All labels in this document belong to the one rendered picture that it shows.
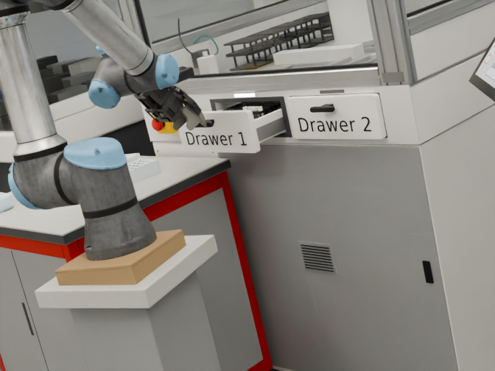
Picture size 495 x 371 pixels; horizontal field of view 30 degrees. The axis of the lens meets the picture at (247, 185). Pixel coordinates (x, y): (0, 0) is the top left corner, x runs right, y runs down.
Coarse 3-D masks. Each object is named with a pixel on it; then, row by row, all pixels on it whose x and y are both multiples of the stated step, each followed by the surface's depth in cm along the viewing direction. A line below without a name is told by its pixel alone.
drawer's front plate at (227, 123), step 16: (208, 112) 244; (224, 112) 240; (240, 112) 235; (208, 128) 246; (224, 128) 241; (240, 128) 237; (192, 144) 253; (208, 144) 248; (240, 144) 239; (256, 144) 236
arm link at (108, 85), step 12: (108, 60) 217; (96, 72) 216; (108, 72) 213; (120, 72) 211; (96, 84) 213; (108, 84) 213; (120, 84) 212; (96, 96) 214; (108, 96) 213; (120, 96) 216; (108, 108) 216
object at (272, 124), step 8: (272, 112) 243; (280, 112) 244; (256, 120) 238; (264, 120) 240; (272, 120) 242; (280, 120) 244; (256, 128) 238; (264, 128) 240; (272, 128) 242; (280, 128) 244; (264, 136) 240; (272, 136) 242
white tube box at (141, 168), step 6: (132, 162) 268; (138, 162) 267; (144, 162) 265; (150, 162) 262; (156, 162) 264; (132, 168) 263; (138, 168) 260; (144, 168) 261; (150, 168) 262; (156, 168) 264; (132, 174) 258; (138, 174) 260; (144, 174) 261; (150, 174) 263; (132, 180) 259; (138, 180) 260
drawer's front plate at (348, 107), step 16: (304, 96) 236; (320, 96) 231; (336, 96) 227; (352, 96) 223; (368, 96) 220; (304, 112) 236; (336, 112) 228; (352, 112) 225; (368, 112) 221; (304, 128) 238; (320, 128) 234; (368, 128) 223; (384, 128) 221
